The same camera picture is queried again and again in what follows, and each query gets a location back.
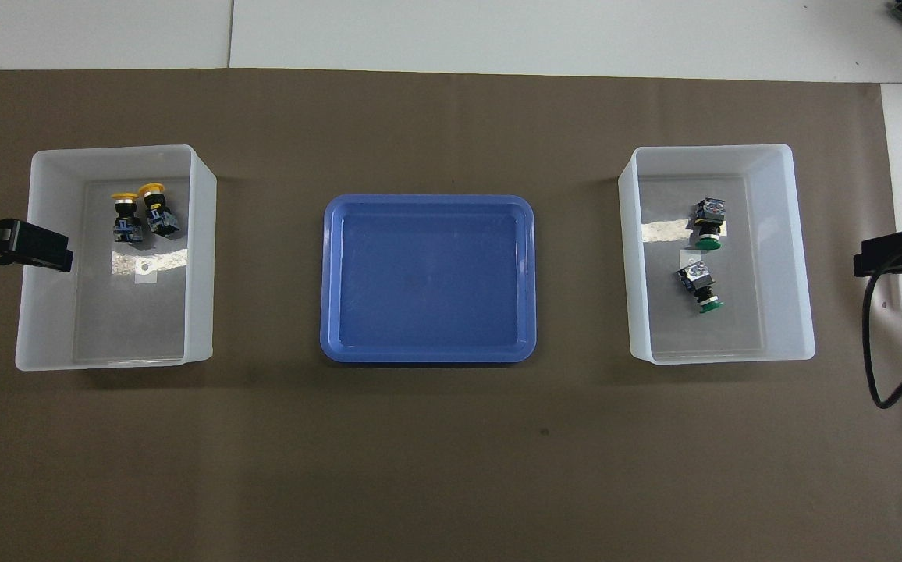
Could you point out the yellow push button switch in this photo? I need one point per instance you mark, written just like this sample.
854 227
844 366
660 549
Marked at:
161 220
127 230

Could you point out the green push button switch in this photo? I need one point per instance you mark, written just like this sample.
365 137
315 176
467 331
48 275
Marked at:
693 277
710 211

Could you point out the small white paper label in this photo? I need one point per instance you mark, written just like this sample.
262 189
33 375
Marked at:
689 257
145 272

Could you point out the translucent white plastic box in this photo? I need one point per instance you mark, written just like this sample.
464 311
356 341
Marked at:
201 273
786 273

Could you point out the blue plastic tray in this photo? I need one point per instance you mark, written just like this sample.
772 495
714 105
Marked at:
427 273

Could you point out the brown paper table mat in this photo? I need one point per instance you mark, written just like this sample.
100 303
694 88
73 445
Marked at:
451 468

